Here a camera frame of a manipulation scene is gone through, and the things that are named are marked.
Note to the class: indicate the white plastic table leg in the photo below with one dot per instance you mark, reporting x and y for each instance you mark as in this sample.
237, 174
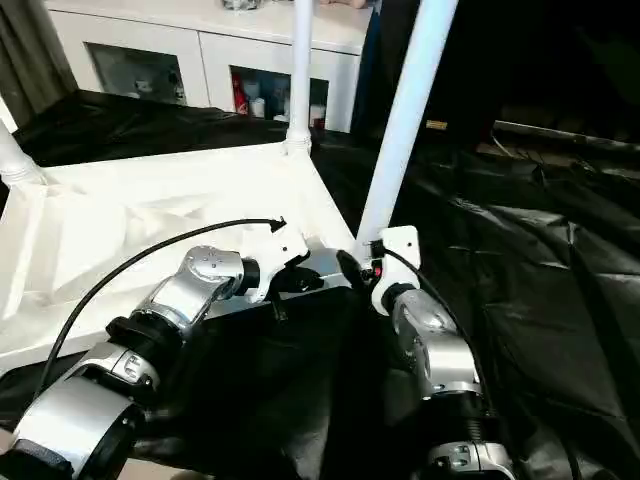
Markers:
410, 110
300, 65
15, 155

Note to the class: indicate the white plastic table top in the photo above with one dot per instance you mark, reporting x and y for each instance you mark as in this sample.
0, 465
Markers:
125, 200

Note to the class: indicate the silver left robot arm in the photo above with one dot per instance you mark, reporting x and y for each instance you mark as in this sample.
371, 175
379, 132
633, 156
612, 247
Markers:
200, 285

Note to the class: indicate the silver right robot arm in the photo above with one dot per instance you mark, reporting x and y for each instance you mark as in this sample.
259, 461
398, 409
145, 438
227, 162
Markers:
430, 340

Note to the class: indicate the black mat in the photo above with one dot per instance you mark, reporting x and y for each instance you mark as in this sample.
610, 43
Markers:
525, 300

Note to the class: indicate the small tan label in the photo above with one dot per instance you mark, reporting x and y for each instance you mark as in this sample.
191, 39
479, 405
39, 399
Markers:
436, 125

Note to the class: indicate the red bottle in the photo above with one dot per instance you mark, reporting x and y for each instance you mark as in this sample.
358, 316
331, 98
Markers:
241, 92

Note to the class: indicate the dark metal pole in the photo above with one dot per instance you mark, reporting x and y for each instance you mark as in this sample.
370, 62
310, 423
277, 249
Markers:
565, 132

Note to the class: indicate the white glass-door cabinet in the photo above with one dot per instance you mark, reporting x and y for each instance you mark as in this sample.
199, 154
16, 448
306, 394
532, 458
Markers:
215, 35

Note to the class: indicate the grey curtain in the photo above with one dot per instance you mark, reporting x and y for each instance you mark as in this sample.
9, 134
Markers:
30, 55

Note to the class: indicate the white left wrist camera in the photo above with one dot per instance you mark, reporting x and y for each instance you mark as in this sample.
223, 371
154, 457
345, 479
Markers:
280, 245

